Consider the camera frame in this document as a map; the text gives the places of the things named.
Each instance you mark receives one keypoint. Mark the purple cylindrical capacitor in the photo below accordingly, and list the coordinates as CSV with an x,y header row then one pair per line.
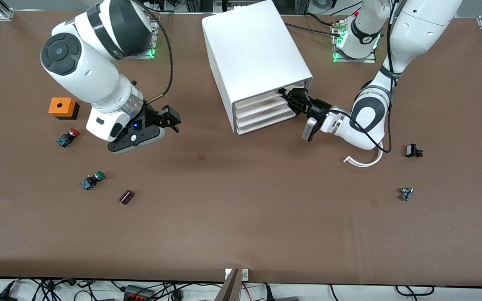
x,y
126,197

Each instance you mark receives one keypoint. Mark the orange button box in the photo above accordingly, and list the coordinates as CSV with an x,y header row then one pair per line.
x,y
60,106

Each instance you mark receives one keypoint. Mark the small white bracket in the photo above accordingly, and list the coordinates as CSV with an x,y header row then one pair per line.
x,y
245,274
227,274

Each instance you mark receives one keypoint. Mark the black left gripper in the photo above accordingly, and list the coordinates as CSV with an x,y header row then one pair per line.
x,y
319,109

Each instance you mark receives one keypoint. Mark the white drawer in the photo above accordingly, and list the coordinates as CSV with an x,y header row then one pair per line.
x,y
262,115
262,107
262,123
262,99

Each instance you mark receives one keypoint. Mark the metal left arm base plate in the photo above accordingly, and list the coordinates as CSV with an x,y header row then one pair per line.
x,y
368,59

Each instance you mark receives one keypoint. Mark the red push button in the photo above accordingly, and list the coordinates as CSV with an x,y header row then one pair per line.
x,y
67,138

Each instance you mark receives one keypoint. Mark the white drawer cabinet shell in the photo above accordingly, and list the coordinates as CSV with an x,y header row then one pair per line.
x,y
249,46

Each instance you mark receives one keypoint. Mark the black red power strip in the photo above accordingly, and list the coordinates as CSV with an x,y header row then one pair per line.
x,y
139,293

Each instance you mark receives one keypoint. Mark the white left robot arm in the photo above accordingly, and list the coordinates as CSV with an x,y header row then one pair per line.
x,y
416,29

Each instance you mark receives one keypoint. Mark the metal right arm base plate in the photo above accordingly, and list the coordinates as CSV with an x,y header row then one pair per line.
x,y
151,53

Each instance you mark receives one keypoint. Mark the small blue grey component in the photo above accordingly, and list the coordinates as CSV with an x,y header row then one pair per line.
x,y
406,194

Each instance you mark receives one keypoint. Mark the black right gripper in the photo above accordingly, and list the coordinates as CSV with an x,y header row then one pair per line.
x,y
154,118

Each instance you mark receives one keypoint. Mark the green push button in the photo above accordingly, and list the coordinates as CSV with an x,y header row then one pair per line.
x,y
92,179

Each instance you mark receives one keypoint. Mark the small black switch component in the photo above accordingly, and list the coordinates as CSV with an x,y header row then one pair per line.
x,y
411,150

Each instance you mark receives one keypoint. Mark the white curved plastic strip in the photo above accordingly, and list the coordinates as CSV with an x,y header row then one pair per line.
x,y
364,164

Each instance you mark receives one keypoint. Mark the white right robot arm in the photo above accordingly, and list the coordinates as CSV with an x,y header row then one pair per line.
x,y
90,71

